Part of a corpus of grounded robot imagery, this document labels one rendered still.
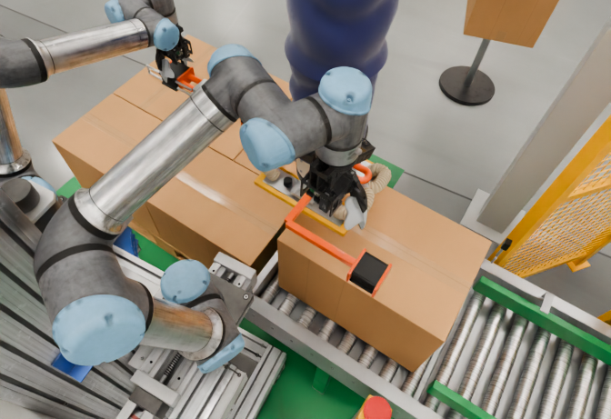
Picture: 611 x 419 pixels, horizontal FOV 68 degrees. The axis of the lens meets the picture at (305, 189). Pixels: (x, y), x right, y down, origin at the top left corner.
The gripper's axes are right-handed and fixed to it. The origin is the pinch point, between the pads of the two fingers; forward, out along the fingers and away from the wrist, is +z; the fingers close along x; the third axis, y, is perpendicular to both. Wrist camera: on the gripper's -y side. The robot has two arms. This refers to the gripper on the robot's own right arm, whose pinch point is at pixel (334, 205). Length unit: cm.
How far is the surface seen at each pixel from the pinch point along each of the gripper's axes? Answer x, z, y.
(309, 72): -20.9, -11.4, -17.7
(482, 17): -33, 75, -195
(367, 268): 9.4, 27.2, -5.7
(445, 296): 30, 55, -26
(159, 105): -135, 95, -45
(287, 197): -25, 41, -16
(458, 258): 27, 55, -40
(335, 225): -7.7, 40.7, -17.4
